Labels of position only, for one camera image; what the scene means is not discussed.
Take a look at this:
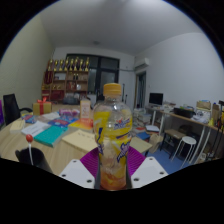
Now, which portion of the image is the yellow-label orange drink bottle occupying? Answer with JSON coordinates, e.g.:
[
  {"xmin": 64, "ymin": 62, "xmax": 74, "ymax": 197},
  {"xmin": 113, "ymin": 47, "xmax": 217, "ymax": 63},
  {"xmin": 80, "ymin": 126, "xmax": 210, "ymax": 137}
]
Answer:
[{"xmin": 92, "ymin": 82, "xmax": 134, "ymax": 192}]

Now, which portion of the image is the teal book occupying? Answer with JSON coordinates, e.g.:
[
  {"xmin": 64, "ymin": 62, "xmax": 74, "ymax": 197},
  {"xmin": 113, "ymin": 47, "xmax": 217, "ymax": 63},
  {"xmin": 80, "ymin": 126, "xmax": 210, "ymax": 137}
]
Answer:
[{"xmin": 33, "ymin": 125, "xmax": 68, "ymax": 148}]

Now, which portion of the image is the cardboard box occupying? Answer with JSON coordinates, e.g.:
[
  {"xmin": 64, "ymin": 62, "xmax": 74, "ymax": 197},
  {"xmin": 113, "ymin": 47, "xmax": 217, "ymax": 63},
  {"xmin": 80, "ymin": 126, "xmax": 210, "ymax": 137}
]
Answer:
[{"xmin": 195, "ymin": 99, "xmax": 212, "ymax": 111}]

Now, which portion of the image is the white round stool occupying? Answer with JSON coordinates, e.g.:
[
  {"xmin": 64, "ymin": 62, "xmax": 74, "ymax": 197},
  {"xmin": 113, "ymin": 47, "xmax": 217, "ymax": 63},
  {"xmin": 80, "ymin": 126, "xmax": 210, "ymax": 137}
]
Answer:
[{"xmin": 175, "ymin": 135, "xmax": 198, "ymax": 164}]

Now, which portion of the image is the wooden shelf unit with trophies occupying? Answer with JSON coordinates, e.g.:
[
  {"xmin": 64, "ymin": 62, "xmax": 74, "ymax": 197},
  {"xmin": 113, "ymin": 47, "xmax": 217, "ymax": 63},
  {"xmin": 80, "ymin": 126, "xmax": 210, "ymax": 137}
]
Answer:
[{"xmin": 41, "ymin": 56, "xmax": 91, "ymax": 103}]

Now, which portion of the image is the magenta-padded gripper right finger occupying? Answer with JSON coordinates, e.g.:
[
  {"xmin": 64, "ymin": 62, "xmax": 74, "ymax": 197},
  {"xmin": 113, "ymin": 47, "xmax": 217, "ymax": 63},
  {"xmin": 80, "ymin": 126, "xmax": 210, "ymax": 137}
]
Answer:
[{"xmin": 126, "ymin": 145, "xmax": 169, "ymax": 190}]

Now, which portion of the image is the yellow gift box red ribbon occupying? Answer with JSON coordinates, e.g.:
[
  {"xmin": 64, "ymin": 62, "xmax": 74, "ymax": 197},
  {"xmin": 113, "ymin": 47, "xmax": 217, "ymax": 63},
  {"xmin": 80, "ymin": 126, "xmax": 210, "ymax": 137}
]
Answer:
[{"xmin": 32, "ymin": 96, "xmax": 53, "ymax": 117}]

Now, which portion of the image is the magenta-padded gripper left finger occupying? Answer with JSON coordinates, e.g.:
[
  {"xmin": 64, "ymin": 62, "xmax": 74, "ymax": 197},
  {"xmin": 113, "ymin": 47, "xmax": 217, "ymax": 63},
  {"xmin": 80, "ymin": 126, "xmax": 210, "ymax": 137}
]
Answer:
[{"xmin": 58, "ymin": 148, "xmax": 101, "ymax": 190}]

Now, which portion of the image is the black computer monitor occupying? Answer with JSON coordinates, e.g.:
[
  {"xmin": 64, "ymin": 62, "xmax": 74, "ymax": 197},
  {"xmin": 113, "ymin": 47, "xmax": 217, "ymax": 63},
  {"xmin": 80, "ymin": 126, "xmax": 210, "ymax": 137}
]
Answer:
[{"xmin": 148, "ymin": 92, "xmax": 164, "ymax": 107}]

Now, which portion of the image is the orange yellow book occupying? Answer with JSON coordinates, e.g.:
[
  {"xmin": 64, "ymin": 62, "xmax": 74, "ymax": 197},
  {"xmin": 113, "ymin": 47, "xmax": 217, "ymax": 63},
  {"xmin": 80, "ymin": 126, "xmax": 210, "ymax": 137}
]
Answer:
[{"xmin": 68, "ymin": 118, "xmax": 94, "ymax": 132}]

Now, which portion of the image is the red-tipped stick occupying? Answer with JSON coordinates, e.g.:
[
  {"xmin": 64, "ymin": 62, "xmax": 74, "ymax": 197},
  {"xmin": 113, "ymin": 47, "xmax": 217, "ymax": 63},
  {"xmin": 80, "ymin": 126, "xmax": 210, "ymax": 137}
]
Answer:
[{"xmin": 25, "ymin": 133, "xmax": 34, "ymax": 166}]

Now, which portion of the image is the white wall air conditioner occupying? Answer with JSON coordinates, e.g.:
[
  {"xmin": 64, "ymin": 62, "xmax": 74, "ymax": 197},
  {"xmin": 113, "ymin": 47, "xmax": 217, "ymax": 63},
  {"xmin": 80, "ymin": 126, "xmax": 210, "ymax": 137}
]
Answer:
[{"xmin": 134, "ymin": 57, "xmax": 151, "ymax": 71}]

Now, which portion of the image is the long wooden side desk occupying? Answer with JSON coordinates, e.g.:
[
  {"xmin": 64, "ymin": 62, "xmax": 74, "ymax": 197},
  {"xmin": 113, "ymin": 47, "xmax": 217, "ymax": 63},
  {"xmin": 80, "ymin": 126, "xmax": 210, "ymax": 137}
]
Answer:
[{"xmin": 146, "ymin": 104, "xmax": 224, "ymax": 158}]

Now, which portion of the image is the black printer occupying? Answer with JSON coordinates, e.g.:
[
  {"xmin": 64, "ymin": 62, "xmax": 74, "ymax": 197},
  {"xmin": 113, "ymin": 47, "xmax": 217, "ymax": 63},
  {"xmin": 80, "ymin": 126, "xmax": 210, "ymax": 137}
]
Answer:
[{"xmin": 173, "ymin": 107, "xmax": 196, "ymax": 119}]

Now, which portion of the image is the purple sign board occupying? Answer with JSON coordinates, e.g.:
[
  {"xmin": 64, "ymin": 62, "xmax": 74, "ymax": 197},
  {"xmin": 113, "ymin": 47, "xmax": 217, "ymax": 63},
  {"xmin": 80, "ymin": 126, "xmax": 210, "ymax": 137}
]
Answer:
[{"xmin": 0, "ymin": 99, "xmax": 5, "ymax": 126}]

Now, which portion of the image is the brown wooden stool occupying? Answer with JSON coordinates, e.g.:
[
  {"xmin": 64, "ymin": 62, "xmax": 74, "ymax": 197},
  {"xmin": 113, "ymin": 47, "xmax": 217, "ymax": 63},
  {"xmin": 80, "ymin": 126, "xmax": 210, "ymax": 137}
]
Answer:
[{"xmin": 159, "ymin": 128, "xmax": 183, "ymax": 151}]

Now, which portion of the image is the black office chair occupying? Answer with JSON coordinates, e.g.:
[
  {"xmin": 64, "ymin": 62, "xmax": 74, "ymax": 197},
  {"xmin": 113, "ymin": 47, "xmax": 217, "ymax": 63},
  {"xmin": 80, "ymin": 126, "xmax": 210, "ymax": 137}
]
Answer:
[{"xmin": 2, "ymin": 93, "xmax": 34, "ymax": 126}]

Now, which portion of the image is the small orange standing box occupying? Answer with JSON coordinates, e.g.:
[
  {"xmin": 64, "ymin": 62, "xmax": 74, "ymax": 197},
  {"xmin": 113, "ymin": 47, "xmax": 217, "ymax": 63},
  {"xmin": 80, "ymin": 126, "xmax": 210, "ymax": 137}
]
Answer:
[{"xmin": 79, "ymin": 99, "xmax": 92, "ymax": 120}]

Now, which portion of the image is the white book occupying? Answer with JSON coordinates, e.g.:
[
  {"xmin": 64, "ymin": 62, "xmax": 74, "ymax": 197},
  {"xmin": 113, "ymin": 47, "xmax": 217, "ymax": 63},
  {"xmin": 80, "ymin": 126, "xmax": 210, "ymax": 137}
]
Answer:
[{"xmin": 20, "ymin": 120, "xmax": 51, "ymax": 138}]

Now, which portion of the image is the beige book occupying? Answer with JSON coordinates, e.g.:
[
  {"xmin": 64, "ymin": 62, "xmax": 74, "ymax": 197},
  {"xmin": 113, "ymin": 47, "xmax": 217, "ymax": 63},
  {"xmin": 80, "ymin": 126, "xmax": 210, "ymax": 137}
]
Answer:
[{"xmin": 9, "ymin": 118, "xmax": 26, "ymax": 134}]

